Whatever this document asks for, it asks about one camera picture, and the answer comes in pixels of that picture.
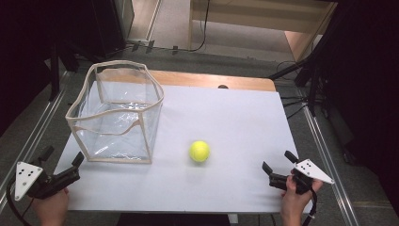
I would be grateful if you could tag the white table cover sheet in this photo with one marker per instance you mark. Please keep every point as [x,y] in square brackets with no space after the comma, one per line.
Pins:
[232,132]

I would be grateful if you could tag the person's right hand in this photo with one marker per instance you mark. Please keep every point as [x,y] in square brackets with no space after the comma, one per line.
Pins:
[294,203]

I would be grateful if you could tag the dark metal stand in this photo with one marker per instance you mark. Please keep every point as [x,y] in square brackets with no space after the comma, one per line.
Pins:
[55,72]

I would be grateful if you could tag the metal floor rail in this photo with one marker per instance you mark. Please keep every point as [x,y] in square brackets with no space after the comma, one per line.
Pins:
[34,128]
[331,166]

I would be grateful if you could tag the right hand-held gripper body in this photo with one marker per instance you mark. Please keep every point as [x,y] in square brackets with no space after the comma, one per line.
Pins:
[309,171]

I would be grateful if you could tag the clear plastic bin beige trim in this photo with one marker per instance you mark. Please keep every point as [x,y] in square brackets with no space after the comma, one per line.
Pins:
[116,125]

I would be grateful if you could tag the light wooden shelf frame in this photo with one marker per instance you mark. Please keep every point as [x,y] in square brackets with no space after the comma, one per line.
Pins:
[251,19]

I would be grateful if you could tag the black metal stand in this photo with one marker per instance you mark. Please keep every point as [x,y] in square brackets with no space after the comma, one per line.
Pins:
[312,78]

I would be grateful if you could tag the person's left hand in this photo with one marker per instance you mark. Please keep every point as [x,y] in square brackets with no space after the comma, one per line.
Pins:
[51,205]

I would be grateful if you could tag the black cabinet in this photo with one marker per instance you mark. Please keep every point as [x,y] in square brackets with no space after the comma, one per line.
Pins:
[108,26]

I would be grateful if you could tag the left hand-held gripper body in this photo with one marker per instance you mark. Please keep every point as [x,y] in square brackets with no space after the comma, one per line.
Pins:
[27,178]

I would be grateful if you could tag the yellow tennis ball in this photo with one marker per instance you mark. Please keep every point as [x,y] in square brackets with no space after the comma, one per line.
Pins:
[199,151]

